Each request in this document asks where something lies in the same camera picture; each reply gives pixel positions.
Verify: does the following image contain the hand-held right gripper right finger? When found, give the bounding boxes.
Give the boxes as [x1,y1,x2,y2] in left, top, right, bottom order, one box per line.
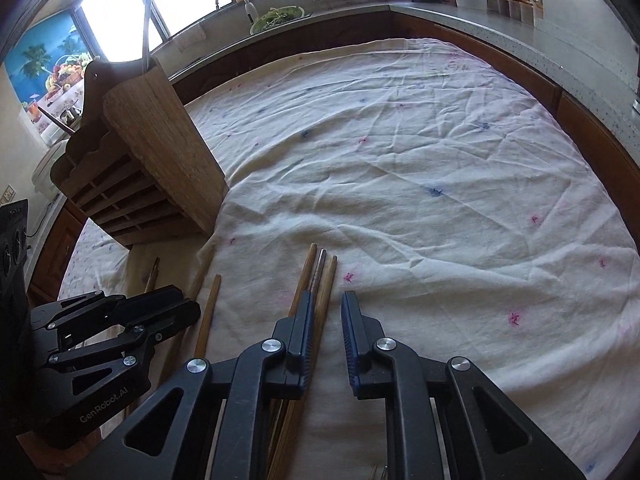
[340,289,588,480]

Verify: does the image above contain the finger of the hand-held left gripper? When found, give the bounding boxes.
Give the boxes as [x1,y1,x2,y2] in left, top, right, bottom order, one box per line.
[29,284,184,347]
[44,299,202,372]

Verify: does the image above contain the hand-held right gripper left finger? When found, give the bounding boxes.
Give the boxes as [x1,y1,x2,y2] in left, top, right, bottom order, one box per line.
[67,289,317,480]

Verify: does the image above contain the wooden utensil holder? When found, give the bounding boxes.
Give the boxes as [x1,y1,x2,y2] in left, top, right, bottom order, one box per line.
[49,56,231,250]

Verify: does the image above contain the white speckled tablecloth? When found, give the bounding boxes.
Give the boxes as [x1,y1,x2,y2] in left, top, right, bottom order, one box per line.
[57,37,626,480]

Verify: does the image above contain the hanging dish rag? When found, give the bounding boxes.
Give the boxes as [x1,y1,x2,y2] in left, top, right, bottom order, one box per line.
[172,29,207,52]

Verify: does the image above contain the window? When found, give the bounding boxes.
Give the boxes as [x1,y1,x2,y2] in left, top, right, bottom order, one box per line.
[74,0,313,67]

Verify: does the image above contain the green colander with vegetables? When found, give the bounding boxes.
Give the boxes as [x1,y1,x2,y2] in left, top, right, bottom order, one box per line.
[249,5,306,36]

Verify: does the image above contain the brown wooden base cabinets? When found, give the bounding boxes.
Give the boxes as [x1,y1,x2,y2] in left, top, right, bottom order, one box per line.
[27,7,640,306]

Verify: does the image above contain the grey countertop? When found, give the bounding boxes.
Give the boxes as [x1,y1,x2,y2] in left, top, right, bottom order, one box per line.
[165,1,640,133]

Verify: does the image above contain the tropical fruit wall poster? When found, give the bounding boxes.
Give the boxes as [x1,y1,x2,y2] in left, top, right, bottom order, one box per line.
[4,10,97,137]

